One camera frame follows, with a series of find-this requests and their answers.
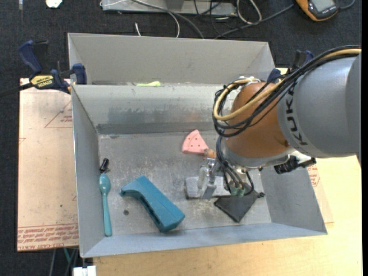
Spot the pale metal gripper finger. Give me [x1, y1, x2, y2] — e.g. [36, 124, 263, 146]
[197, 167, 208, 190]
[201, 181, 217, 200]

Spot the grey flat block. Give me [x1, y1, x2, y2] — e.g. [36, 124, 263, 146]
[183, 177, 232, 200]

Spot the black flat square pad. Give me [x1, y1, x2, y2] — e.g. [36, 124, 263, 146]
[213, 189, 266, 224]

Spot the pink toy wedge slice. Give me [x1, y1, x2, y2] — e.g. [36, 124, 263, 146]
[181, 129, 210, 156]

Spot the grey metal bin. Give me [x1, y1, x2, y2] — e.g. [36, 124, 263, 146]
[67, 32, 328, 259]

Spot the teal angled plastic block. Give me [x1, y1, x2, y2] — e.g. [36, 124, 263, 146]
[119, 175, 186, 233]

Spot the teal plastic spoon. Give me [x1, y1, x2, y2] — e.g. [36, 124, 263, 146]
[98, 172, 113, 237]

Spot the brown cardboard board, red print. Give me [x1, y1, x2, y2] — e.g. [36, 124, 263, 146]
[16, 77, 80, 253]

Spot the black cylinder on white bracket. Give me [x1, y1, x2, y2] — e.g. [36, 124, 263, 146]
[273, 153, 317, 175]

